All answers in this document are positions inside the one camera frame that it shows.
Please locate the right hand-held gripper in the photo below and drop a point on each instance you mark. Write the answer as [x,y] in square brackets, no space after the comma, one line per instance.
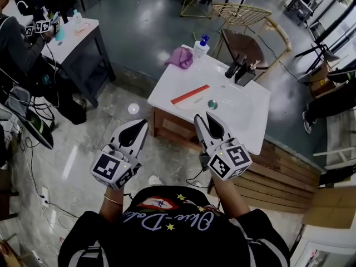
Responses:
[229,160]

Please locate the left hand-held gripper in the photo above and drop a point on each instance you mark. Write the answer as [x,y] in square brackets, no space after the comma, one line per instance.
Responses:
[111,168]

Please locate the person's right forearm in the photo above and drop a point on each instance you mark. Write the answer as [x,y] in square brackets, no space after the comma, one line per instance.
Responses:
[229,197]

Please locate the person's left forearm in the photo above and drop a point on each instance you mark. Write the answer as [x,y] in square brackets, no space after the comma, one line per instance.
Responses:
[111,207]

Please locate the metal sink drain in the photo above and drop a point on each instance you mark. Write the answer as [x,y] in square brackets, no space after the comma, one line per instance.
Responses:
[213,104]

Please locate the white sink basin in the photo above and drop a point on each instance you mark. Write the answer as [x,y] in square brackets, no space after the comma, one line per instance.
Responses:
[233,115]

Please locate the wooden sink cabinet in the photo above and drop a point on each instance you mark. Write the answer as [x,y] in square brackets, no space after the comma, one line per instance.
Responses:
[172,126]

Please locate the person's white shoe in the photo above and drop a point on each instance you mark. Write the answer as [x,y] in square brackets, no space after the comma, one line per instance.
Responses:
[155,180]

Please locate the black box holder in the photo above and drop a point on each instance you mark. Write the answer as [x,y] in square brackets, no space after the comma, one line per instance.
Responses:
[244,76]

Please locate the black faucet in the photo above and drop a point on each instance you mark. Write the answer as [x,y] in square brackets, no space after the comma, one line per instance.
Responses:
[232,68]

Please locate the purple cloth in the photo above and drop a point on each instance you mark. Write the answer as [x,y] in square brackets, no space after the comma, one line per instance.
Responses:
[180,57]

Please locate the small gold ornament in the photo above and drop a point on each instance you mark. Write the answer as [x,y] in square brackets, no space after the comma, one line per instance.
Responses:
[254,65]

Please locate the white soap bottle blue pump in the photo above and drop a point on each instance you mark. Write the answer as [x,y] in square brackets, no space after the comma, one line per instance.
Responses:
[200,49]

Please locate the wooden plank platform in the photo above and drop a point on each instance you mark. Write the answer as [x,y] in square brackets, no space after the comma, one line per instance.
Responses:
[281,177]

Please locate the black bag with green stripe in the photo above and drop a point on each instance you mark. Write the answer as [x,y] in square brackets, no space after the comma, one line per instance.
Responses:
[39,128]

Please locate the person's black printed shirt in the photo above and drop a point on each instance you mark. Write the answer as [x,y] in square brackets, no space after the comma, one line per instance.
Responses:
[172,241]

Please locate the white power strip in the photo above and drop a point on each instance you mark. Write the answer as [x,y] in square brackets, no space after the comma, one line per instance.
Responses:
[45,197]

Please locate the white table with dark legs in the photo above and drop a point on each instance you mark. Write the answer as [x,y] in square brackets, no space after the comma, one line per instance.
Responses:
[80,40]

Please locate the cardboard box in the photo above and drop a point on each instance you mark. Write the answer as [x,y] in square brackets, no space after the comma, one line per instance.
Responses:
[322,79]

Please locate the teal cup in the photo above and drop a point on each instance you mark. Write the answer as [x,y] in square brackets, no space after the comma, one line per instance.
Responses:
[59,33]

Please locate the black stand legs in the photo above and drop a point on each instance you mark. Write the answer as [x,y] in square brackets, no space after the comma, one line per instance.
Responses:
[320,54]

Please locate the clear plastic bottle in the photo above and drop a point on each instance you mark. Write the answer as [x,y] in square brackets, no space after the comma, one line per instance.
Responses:
[77,17]

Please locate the flat cardboard sheet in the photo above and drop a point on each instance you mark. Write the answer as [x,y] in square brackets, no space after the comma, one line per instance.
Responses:
[333,207]

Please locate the white framed picture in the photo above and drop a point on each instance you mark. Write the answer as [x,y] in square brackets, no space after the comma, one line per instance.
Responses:
[325,253]

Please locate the brown chair with gold frame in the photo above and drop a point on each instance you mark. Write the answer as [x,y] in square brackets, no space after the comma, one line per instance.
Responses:
[244,47]

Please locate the white furniture frame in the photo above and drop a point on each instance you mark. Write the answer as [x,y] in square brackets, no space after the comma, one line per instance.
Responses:
[338,156]

